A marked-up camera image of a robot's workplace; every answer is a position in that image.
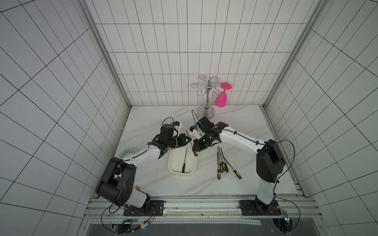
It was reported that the file tool yellow black handle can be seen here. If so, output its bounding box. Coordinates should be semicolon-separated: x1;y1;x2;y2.
182;147;188;173

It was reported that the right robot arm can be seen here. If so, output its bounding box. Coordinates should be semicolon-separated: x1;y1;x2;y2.
190;117;285;208

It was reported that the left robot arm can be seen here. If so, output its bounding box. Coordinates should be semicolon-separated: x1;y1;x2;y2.
95;121;192;209

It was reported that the white plastic storage box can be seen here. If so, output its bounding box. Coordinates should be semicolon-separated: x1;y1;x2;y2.
167;143;197;175

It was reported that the chrome glass holder stand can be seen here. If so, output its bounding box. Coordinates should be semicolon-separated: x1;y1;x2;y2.
191;75;220;120

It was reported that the pink plastic wine glass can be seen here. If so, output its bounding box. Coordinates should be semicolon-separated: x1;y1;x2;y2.
215;83;232;108

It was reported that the patterned round plate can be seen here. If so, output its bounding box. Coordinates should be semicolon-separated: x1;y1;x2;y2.
118;147;139;159

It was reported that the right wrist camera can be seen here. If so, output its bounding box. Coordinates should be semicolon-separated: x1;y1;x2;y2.
190;125;202;139

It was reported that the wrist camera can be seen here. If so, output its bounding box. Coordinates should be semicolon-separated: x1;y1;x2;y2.
171;121;182;134
190;125;202;139

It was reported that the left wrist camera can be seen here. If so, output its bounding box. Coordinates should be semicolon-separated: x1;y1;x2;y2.
171;121;182;134

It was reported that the aluminium mounting rail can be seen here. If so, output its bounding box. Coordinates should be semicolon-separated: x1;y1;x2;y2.
84;195;322;225

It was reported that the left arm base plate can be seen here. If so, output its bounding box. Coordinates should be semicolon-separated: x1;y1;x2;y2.
123;200;165;216

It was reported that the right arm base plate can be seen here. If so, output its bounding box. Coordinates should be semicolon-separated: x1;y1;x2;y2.
238;200;282;216

